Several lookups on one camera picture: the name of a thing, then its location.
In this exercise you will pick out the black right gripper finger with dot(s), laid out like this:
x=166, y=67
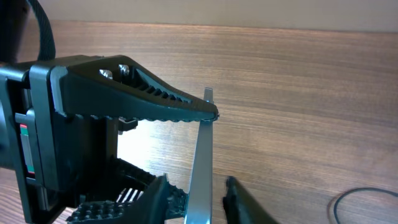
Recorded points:
x=240, y=207

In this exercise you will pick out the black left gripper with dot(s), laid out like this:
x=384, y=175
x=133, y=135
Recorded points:
x=60, y=160

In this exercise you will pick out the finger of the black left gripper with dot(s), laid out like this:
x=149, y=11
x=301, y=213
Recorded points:
x=119, y=87
x=160, y=202

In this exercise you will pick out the smartphone with blue screen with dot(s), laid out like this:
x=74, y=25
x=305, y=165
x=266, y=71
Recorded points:
x=199, y=203

